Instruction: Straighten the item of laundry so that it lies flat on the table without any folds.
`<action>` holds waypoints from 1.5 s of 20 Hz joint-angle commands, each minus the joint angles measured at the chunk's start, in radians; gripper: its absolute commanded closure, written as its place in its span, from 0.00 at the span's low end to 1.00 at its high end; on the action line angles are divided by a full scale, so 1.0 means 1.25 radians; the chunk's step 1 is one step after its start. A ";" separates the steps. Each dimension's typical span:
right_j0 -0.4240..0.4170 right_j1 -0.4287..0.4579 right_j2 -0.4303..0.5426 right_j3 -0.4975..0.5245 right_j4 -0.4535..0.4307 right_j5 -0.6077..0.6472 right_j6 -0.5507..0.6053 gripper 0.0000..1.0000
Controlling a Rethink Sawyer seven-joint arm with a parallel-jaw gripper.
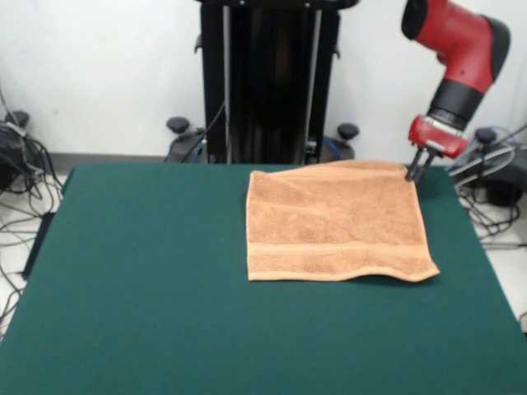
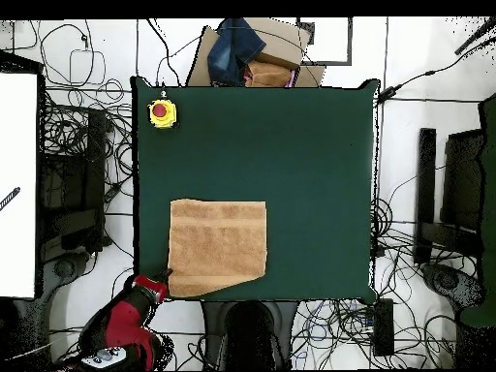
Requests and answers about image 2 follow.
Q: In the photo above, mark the tan terry towel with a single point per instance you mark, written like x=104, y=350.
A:
x=217, y=240

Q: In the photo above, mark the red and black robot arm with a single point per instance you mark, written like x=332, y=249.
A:
x=124, y=321

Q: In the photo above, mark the black flat floor bar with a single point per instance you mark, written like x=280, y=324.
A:
x=426, y=174

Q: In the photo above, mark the black caster base leg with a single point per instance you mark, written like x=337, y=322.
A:
x=66, y=267
x=445, y=279

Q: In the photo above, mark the yellow emergency stop button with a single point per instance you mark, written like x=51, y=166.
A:
x=162, y=114

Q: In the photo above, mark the dark green tablecloth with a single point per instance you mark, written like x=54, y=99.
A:
x=232, y=128

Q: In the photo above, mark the orange folded towel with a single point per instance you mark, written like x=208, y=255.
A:
x=267, y=73

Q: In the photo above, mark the blue denim jeans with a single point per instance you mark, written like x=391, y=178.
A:
x=232, y=50

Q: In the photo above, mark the brown cardboard box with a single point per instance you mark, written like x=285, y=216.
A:
x=279, y=42

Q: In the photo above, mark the black power adapter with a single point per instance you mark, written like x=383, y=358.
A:
x=386, y=94

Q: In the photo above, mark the green cloth covered table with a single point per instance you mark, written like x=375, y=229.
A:
x=489, y=193

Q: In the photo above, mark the black tripod leg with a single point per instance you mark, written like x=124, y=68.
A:
x=474, y=37

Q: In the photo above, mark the dark square floor frame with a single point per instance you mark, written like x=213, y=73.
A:
x=329, y=63

